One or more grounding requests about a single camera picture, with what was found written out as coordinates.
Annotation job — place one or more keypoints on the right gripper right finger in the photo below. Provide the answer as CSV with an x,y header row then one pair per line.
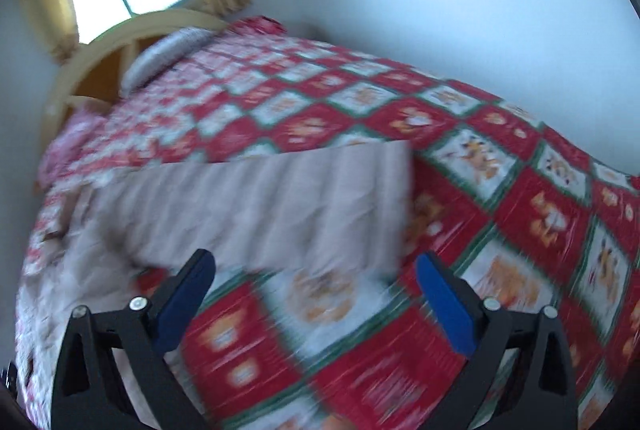
x,y
540,392

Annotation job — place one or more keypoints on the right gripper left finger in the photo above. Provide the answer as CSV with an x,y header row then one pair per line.
x,y
88,391

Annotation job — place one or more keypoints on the beige quilted puffer jacket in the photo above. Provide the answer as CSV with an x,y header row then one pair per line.
x,y
341,209

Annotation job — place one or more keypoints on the red patchwork bear bedspread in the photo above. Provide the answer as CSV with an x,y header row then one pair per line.
x,y
505,202

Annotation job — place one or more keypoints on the pink folded blanket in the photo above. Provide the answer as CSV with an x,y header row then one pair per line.
x,y
65,147

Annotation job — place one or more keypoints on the cream and brown headboard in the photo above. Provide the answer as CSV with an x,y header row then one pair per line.
x,y
97,68

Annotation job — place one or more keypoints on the striped pillow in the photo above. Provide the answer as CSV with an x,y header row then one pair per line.
x,y
162,55

